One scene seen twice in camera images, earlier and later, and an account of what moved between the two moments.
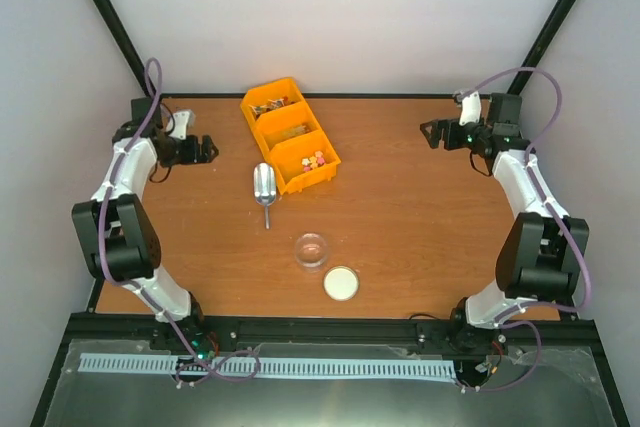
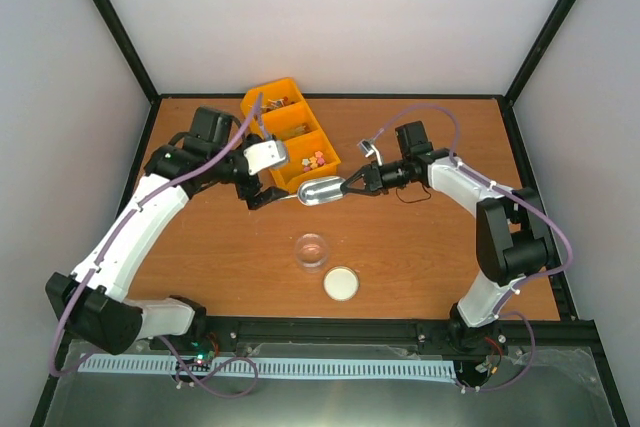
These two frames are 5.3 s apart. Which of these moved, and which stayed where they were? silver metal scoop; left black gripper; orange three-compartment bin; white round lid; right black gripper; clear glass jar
Moved: right black gripper; silver metal scoop; left black gripper
Stayed: orange three-compartment bin; white round lid; clear glass jar
